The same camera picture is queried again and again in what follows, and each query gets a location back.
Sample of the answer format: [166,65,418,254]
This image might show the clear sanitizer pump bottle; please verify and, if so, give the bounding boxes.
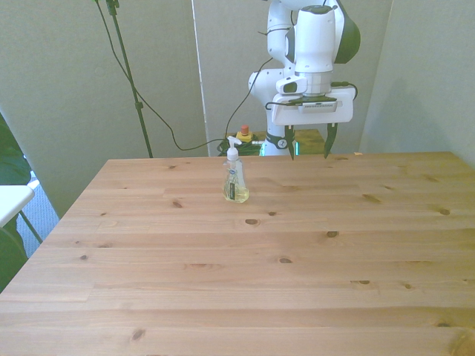
[222,136,250,204]

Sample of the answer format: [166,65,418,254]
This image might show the yellow emergency stop button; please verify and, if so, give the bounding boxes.
[235,125,254,145]

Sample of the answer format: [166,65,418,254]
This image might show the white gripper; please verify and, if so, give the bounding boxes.
[270,85,355,162]

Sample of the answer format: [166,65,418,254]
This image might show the coiled black cable bundle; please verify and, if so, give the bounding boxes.
[217,137,265,157]

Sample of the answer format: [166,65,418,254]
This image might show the white folding chair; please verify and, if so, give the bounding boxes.
[0,179,45,245]

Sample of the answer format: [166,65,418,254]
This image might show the black camera stand pole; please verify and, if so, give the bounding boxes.
[104,0,154,159]

